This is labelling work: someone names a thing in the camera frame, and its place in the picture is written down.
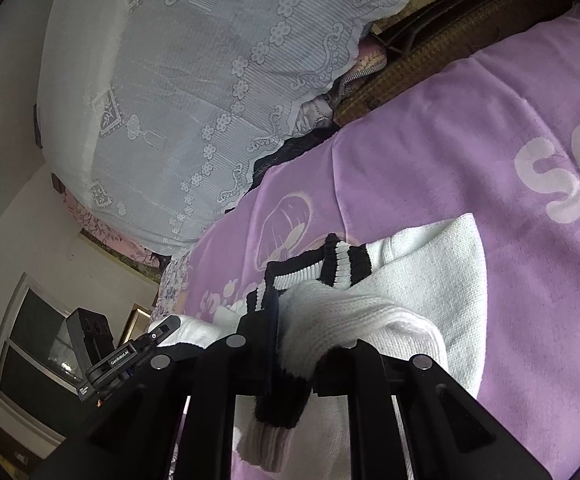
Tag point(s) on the grey folded cloth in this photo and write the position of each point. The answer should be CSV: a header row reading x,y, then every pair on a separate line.
x,y
315,110

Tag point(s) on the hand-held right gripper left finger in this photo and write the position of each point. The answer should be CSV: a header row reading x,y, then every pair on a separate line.
x,y
265,350

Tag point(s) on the purple floral bedsheet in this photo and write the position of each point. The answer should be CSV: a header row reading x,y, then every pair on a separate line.
x,y
174,280

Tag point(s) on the white v-neck sweater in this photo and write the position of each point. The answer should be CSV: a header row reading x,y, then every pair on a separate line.
x,y
420,300

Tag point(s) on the golden wooden headboard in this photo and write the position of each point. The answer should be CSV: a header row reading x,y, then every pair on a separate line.
x,y
134,321

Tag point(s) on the pink floral cloth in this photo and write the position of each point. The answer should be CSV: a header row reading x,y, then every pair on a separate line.
x,y
119,245

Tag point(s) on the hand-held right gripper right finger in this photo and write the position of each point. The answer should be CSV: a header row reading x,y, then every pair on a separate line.
x,y
370,375

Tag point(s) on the brown woven mat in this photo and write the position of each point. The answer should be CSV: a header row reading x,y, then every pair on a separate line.
x,y
445,45

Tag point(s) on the white framed window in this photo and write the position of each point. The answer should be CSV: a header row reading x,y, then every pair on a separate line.
x,y
34,385

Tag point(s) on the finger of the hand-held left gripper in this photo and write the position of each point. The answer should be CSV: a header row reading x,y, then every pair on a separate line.
x,y
162,331

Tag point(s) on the purple printed blanket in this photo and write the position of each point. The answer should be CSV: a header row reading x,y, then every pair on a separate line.
x,y
420,135

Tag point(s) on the white lace cloth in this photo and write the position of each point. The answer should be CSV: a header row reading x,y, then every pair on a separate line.
x,y
169,85

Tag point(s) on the pink striped cloth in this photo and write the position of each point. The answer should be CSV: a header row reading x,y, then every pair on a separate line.
x,y
367,60

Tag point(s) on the dark cloth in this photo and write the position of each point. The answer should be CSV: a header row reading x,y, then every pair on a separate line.
x,y
295,147

